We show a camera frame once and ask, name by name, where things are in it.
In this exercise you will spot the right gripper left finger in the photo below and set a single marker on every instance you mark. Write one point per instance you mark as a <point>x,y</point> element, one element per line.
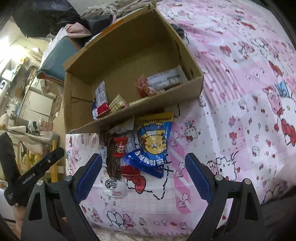
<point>54,212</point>

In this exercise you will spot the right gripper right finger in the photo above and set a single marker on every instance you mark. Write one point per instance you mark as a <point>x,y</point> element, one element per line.
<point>233,211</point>

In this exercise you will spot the dark sausage vacuum pack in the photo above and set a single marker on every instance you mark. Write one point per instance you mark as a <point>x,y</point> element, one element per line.
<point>113,184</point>

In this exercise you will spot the blue yellow bear chips bag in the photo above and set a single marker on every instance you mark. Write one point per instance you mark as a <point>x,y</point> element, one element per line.
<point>153,132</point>

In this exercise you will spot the small red candy packet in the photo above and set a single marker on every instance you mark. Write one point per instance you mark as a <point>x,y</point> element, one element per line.
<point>120,143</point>

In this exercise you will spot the blue white snack packet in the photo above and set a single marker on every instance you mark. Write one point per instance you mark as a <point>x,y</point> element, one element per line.
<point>96,109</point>

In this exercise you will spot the white red wafer bar packet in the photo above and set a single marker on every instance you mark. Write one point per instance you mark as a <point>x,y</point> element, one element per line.
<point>101,99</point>

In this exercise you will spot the white nutrition label packet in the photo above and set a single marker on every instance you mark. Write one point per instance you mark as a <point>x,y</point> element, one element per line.
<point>167,79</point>

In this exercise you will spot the teal mattress edge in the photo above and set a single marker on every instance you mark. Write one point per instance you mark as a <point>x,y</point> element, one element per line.
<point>52,67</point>

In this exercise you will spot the red wrapped candy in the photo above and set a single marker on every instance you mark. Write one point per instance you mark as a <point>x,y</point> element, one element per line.
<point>144,89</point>

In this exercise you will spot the beige wafer biscuit packet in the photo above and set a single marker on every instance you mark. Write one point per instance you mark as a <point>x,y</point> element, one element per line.
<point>117,104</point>

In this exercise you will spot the brown cardboard box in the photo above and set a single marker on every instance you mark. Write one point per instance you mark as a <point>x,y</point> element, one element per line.
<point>140,44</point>

